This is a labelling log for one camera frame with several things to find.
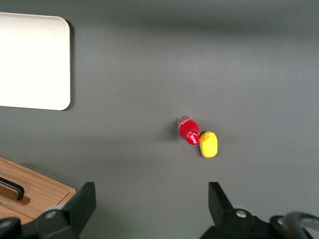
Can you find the red coke bottle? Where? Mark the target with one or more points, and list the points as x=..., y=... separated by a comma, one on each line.
x=188, y=129

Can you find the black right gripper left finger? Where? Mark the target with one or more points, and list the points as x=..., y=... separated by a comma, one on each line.
x=74, y=216

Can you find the cream rectangular tray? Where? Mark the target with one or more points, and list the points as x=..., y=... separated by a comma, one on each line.
x=32, y=62

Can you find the wooden two-drawer cabinet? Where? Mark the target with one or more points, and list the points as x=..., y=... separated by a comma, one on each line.
x=42, y=189

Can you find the yellow toy lemon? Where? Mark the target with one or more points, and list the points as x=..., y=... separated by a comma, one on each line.
x=208, y=145

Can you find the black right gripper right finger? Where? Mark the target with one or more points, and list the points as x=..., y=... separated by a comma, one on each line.
x=224, y=219

